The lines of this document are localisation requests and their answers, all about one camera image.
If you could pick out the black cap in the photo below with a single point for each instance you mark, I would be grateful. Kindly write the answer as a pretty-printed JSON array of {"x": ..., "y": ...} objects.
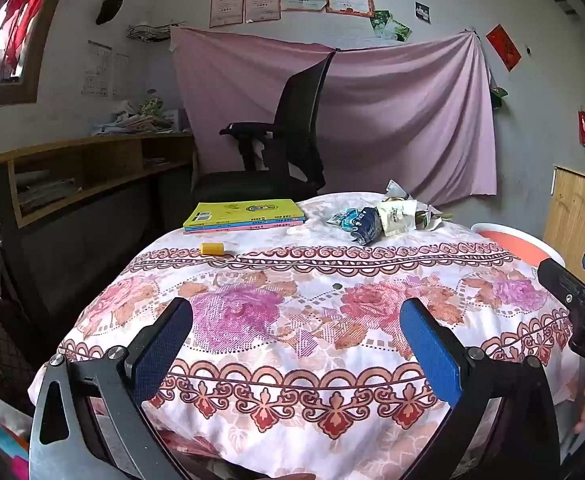
[{"x": 108, "y": 9}]

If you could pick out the papers in desk shelf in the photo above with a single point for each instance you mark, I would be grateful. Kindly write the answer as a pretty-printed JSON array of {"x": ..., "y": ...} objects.
[{"x": 45, "y": 190}]

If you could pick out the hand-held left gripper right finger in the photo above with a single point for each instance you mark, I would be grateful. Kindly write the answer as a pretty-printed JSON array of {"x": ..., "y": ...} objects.
[{"x": 435, "y": 350}]

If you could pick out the white wall calendar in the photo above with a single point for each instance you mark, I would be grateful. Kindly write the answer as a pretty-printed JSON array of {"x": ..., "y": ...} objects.
[{"x": 96, "y": 67}]

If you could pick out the wooden framed window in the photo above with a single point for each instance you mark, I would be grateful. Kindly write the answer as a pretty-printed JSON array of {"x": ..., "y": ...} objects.
[{"x": 27, "y": 90}]

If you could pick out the wooden desk with shelf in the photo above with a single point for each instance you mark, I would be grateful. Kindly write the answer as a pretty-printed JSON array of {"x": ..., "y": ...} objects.
[{"x": 97, "y": 160}]

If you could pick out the small yellow block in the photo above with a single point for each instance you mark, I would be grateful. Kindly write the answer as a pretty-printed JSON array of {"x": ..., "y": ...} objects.
[{"x": 212, "y": 249}]

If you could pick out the black office chair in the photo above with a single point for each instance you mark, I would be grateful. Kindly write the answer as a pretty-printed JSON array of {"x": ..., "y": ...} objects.
[{"x": 297, "y": 125}]

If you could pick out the white packet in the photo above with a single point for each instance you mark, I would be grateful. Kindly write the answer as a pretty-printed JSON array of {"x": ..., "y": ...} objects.
[{"x": 395, "y": 217}]

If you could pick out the blue book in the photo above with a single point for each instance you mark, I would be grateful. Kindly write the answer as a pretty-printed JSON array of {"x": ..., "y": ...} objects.
[{"x": 252, "y": 223}]

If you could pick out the black white photo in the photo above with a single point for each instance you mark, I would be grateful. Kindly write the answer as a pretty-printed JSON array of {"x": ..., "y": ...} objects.
[{"x": 423, "y": 12}]

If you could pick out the green landscape photo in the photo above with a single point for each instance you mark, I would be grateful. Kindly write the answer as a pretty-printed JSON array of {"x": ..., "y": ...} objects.
[
  {"x": 380, "y": 21},
  {"x": 398, "y": 31}
]

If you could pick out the pink wall cloth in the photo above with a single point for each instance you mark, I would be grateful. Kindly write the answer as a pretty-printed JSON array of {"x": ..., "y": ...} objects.
[{"x": 397, "y": 110}]

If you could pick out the green floral bag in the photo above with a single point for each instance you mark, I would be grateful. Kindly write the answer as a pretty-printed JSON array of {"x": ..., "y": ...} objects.
[{"x": 151, "y": 105}]

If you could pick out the blue white wrapper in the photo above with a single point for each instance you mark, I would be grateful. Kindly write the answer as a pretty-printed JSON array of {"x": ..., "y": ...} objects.
[{"x": 341, "y": 218}]

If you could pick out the red paper wall decoration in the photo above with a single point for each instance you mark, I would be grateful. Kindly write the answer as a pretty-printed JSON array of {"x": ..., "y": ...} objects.
[{"x": 503, "y": 46}]

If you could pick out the red hanging cloth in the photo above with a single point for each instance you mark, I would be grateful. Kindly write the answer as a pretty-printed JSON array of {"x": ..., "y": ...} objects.
[{"x": 27, "y": 15}]

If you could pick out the white box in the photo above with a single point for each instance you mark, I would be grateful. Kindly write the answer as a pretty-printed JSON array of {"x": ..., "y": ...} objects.
[{"x": 178, "y": 120}]

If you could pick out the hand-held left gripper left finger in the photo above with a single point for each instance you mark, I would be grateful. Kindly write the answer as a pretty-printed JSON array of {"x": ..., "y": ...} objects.
[{"x": 165, "y": 345}]

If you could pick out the orange white plastic basin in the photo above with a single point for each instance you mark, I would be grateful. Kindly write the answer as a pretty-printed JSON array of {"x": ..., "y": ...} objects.
[{"x": 512, "y": 242}]

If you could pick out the pile of papers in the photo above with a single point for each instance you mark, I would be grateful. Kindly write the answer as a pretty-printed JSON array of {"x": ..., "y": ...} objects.
[{"x": 127, "y": 124}]

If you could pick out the wooden cabinet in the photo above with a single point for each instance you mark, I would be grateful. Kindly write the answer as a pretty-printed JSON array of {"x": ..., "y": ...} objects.
[{"x": 577, "y": 210}]

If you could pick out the white paper sheet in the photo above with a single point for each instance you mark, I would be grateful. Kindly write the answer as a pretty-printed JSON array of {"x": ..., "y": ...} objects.
[{"x": 121, "y": 75}]

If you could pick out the floral pink tablecloth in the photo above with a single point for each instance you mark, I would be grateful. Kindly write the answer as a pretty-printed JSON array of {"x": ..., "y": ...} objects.
[{"x": 292, "y": 370}]

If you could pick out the silver wrapper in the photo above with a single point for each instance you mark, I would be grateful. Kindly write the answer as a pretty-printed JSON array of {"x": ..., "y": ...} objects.
[{"x": 396, "y": 190}]

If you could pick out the green hanging item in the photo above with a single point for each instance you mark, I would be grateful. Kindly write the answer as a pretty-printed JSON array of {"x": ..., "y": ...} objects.
[{"x": 498, "y": 95}]

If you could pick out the green white wrapper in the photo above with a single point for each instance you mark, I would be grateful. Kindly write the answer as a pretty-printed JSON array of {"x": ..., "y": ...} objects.
[{"x": 430, "y": 217}]

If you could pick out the pink book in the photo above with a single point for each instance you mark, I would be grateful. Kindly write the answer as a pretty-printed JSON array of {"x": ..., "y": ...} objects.
[{"x": 232, "y": 228}]

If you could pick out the yellow book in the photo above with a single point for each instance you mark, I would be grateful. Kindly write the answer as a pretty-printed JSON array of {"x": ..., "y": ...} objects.
[{"x": 242, "y": 210}]

